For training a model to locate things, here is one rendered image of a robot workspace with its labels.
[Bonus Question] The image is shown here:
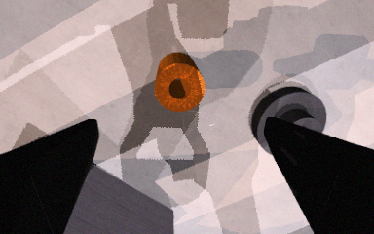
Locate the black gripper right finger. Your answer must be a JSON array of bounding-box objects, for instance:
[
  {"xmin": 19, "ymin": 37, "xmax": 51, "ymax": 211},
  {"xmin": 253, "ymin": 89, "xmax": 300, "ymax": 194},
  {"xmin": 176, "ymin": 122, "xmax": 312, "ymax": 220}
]
[{"xmin": 264, "ymin": 117, "xmax": 374, "ymax": 234}]

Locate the dark grey round pedestal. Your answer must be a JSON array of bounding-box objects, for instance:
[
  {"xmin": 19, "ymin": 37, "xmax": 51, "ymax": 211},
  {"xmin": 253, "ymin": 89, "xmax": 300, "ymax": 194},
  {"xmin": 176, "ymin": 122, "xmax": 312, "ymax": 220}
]
[{"xmin": 250, "ymin": 87, "xmax": 326, "ymax": 155}]

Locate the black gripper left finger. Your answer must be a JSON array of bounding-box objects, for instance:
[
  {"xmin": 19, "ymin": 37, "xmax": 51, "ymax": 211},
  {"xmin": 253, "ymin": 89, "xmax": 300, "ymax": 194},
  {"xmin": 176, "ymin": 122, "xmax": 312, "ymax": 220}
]
[{"xmin": 0, "ymin": 119, "xmax": 99, "ymax": 234}]

